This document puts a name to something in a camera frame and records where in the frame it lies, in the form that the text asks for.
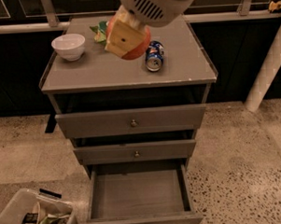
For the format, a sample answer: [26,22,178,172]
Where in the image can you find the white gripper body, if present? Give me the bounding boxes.
[120,0,194,27]

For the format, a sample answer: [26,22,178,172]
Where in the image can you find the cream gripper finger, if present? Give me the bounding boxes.
[105,6,147,59]

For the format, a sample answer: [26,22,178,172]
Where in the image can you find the red apple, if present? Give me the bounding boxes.
[105,16,150,61]

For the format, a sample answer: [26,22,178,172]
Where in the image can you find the grey top drawer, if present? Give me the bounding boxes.
[56,104,205,138]

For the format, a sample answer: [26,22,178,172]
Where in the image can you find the grey drawer cabinet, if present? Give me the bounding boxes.
[35,10,226,224]

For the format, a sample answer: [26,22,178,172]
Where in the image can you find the grey middle drawer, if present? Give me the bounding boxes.
[74,140,196,165]

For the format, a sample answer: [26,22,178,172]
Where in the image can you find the grey open bottom drawer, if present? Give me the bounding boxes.
[81,161,203,224]

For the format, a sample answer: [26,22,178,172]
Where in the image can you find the green chip bag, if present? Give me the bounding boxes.
[90,21,108,46]

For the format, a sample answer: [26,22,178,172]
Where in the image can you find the blue soda can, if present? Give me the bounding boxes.
[145,40,164,72]

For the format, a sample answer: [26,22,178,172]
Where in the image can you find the white ceramic bowl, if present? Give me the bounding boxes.
[51,34,85,61]

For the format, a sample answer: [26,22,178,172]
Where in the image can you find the yellow object on ledge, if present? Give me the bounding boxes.
[269,0,281,13]

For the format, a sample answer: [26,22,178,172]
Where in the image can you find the white diagonal pole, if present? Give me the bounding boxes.
[244,25,281,113]

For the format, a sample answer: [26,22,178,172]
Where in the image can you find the clear plastic storage bin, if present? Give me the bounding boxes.
[0,188,78,224]

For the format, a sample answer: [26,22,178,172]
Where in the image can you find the black item in bin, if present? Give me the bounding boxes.
[22,213,38,224]

